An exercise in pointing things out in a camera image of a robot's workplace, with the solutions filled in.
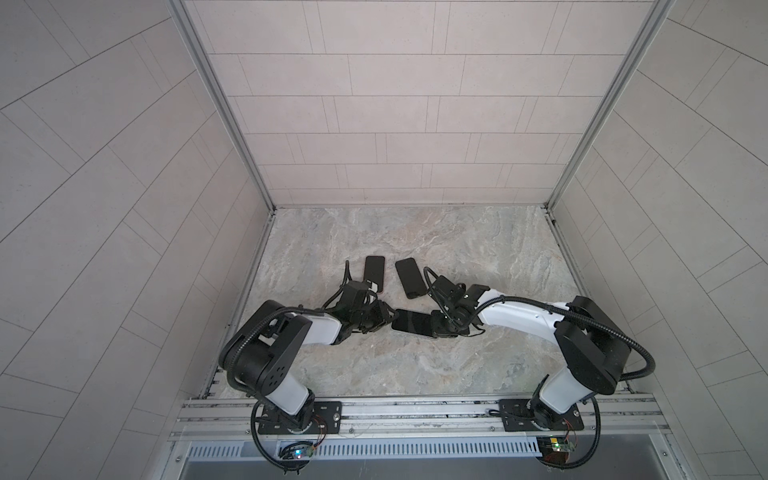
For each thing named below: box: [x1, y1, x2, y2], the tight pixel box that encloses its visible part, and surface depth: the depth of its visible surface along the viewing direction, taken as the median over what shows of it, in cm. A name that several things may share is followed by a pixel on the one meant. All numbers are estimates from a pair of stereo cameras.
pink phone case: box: [364, 256, 385, 293], surface depth 101 cm
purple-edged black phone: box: [364, 256, 385, 293], surface depth 101 cm
